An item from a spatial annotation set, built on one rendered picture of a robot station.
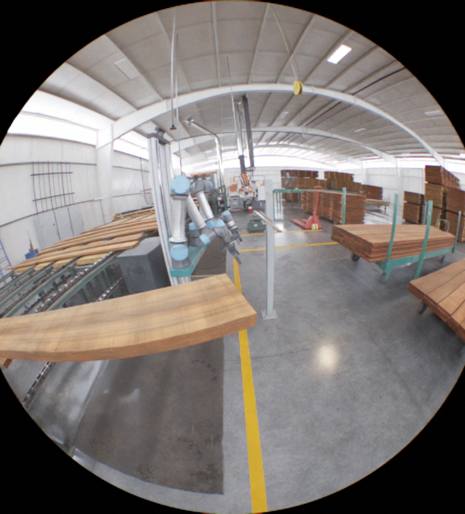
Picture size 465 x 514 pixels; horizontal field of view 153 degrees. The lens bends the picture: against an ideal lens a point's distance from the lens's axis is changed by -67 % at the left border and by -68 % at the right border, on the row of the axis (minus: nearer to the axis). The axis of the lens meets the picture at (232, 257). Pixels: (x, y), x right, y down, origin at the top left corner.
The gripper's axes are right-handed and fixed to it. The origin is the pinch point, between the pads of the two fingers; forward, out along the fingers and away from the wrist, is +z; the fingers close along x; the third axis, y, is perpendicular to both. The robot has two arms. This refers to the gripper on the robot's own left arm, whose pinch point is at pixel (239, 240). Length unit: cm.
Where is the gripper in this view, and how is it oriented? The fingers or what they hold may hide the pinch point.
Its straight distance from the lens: 167.6
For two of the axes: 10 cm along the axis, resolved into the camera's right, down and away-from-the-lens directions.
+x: 2.0, -2.6, 9.4
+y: 8.7, -3.9, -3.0
